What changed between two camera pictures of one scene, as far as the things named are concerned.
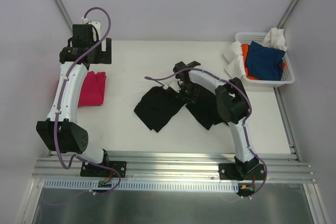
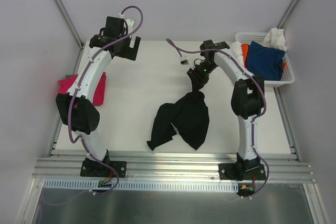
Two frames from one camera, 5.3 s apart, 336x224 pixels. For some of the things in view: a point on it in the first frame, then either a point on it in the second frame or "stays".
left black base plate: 87,170 stays
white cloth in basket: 274,39 stays
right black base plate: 241,171 stays
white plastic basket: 288,75 stays
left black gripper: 105,51 → 130,51
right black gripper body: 189,94 → 197,77
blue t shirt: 264,63 stays
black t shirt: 157,107 → 189,116
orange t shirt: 244,48 stays
